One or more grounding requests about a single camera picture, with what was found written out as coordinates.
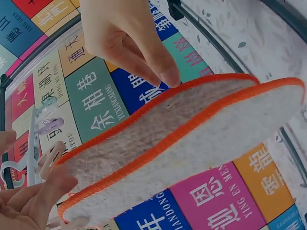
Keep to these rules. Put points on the person's left fingers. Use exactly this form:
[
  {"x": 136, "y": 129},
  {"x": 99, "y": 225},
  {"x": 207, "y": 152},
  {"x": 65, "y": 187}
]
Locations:
[{"x": 36, "y": 215}]

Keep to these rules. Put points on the person's right hand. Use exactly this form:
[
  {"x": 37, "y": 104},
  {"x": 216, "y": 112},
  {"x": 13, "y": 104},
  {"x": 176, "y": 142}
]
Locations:
[{"x": 115, "y": 31}]

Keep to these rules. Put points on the orange-edged felt insole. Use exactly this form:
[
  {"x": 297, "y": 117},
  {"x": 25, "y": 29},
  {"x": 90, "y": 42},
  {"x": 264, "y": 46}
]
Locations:
[
  {"x": 216, "y": 134},
  {"x": 148, "y": 124}
]

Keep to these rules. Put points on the purple clothes peg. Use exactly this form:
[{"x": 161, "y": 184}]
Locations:
[{"x": 51, "y": 125}]

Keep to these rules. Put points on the beige clothes peg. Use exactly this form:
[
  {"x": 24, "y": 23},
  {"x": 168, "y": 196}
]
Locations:
[{"x": 51, "y": 157}]

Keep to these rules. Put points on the person's right fingers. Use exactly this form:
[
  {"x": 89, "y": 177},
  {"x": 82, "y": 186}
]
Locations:
[{"x": 153, "y": 69}]

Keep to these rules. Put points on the light blue clothes peg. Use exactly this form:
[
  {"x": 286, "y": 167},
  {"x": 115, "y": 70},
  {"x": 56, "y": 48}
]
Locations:
[{"x": 50, "y": 105}]

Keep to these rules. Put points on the person's left thumb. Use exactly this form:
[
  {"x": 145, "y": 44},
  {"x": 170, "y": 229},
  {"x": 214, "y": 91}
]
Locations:
[{"x": 7, "y": 141}]

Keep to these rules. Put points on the white plastic clip hanger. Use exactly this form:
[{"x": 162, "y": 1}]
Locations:
[{"x": 31, "y": 148}]

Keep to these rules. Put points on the person's left hand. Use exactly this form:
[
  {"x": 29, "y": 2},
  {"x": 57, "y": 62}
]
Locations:
[{"x": 21, "y": 210}]

